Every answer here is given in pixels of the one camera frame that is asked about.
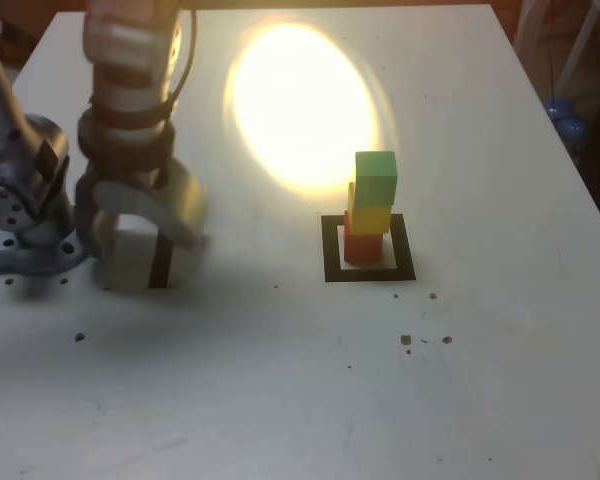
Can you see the white metal frame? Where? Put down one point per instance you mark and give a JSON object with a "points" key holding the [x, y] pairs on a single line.
{"points": [[530, 25]]}

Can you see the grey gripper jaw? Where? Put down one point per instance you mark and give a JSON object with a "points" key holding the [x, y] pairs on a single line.
{"points": [[180, 210], [85, 215]]}

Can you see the blue balloon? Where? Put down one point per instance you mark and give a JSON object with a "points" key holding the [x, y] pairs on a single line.
{"points": [[574, 130], [557, 107]]}

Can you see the black tape square outline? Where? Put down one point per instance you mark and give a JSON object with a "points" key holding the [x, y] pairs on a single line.
{"points": [[405, 250]]}

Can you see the yellow cube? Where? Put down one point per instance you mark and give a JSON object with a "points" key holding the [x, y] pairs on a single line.
{"points": [[372, 220]]}

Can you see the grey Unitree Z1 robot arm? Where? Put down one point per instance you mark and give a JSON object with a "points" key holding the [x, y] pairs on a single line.
{"points": [[25, 150]]}

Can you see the red cube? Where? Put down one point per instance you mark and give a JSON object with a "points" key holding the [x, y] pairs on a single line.
{"points": [[362, 247]]}

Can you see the green cube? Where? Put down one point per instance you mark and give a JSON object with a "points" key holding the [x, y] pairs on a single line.
{"points": [[375, 180]]}

